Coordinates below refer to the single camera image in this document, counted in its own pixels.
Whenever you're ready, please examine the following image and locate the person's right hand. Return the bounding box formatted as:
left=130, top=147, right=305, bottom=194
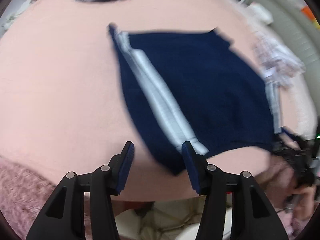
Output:
left=294, top=186, right=316, bottom=220

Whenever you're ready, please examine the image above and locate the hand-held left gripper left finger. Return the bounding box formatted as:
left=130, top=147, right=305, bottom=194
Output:
left=26, top=141, right=135, bottom=240

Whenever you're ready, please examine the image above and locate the bed with pink sheet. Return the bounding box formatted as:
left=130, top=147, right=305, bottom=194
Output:
left=0, top=0, right=319, bottom=203

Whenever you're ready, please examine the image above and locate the pile of white clothes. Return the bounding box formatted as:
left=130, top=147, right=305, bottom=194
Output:
left=0, top=12, right=18, bottom=30

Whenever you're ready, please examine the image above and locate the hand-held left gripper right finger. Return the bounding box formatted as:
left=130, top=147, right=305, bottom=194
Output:
left=182, top=141, right=292, bottom=240

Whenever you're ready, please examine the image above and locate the pink fuzzy robe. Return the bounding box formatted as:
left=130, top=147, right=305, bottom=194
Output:
left=0, top=156, right=313, bottom=240

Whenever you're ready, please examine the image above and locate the grey-green padded headboard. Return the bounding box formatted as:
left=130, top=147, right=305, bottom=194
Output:
left=246, top=0, right=320, bottom=85

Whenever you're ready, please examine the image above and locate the light blue folded garment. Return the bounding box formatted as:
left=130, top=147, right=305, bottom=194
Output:
left=252, top=31, right=307, bottom=89

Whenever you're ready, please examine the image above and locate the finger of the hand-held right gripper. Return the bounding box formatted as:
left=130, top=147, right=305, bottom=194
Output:
left=274, top=132, right=304, bottom=155

